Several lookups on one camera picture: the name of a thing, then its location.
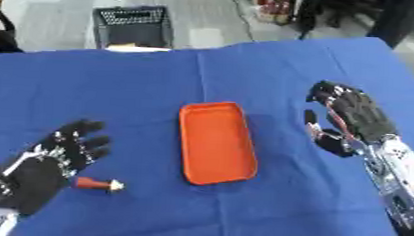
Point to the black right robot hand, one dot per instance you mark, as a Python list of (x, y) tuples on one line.
[(359, 113)]

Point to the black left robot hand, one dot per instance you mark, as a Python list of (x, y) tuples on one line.
[(38, 176)]

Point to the small red stamp toy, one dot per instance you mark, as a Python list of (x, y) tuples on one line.
[(96, 184)]

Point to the red and yellow bag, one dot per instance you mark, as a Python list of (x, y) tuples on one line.
[(274, 4)]

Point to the orange rectangular tray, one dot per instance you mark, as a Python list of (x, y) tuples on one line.
[(217, 143)]

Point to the black plastic crate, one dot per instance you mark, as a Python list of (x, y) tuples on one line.
[(133, 25)]

